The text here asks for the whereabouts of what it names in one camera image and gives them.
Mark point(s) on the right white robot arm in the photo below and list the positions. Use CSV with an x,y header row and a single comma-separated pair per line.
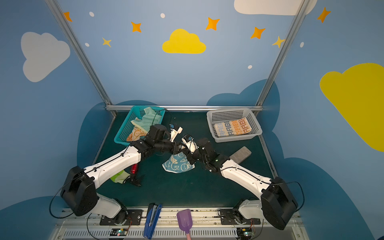
x,y
276,202

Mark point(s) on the orange striped rabbit towel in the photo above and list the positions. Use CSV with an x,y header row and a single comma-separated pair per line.
x,y
233,128

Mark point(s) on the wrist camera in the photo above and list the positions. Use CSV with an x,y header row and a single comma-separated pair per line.
x,y
189,141
174,131

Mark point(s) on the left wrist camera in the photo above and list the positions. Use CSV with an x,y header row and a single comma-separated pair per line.
x,y
174,131

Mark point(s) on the right green circuit board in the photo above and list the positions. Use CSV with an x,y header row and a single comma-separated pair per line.
x,y
244,234

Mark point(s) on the orange cream patterned towel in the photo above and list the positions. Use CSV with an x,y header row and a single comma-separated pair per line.
x,y
136,134

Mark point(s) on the grey sponge block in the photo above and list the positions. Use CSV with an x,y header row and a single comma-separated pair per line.
x,y
240,155

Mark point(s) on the blue stapler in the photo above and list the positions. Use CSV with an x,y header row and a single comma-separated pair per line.
x,y
153,214

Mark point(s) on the teal plastic basket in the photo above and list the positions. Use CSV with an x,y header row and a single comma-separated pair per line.
x,y
127,127

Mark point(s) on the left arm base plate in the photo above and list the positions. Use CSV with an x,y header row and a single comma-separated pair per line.
x,y
123,218

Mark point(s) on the left green circuit board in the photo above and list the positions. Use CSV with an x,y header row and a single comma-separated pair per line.
x,y
119,232

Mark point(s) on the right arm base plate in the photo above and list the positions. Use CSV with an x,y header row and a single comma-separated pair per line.
x,y
233,217

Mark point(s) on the blue rabbit pattern towel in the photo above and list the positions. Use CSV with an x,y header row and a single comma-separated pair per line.
x,y
177,164

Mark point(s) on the red handled tool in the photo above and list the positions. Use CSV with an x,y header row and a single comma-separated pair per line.
x,y
134,169

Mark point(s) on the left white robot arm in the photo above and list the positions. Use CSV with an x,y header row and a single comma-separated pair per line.
x,y
80,188

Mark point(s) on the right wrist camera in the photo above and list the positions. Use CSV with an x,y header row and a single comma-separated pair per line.
x,y
189,141

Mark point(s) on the plain mint green towel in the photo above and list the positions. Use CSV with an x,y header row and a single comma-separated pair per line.
x,y
151,117

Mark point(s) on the purple plastic scoop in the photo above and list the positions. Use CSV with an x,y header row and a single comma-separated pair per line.
x,y
185,222

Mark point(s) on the grey plastic basket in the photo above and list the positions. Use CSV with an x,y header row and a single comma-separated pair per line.
x,y
218,116

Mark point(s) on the green circuit board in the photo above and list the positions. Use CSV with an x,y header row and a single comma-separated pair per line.
x,y
244,234
119,232

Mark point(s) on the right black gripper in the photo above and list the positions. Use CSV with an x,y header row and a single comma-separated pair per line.
x,y
187,151

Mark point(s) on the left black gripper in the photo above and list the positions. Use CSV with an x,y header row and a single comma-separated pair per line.
x,y
173,145

